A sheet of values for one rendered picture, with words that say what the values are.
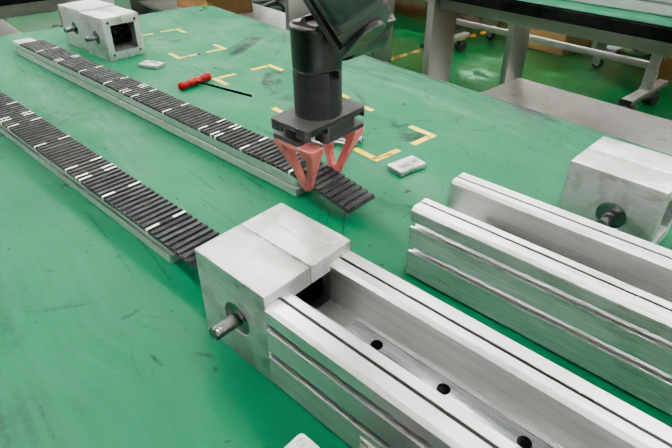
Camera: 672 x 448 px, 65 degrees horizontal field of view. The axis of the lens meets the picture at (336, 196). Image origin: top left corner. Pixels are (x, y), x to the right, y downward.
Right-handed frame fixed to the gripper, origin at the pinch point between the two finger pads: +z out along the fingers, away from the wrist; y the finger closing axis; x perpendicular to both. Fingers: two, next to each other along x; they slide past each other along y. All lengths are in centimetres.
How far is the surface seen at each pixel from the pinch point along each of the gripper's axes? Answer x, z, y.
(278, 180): 5.8, 1.8, -2.4
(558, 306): -33.1, -2.4, -5.3
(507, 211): -24.3, -4.4, 2.0
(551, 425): -37.4, -3.2, -17.1
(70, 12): 92, -5, 10
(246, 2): 295, 57, 221
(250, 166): 11.6, 1.8, -2.4
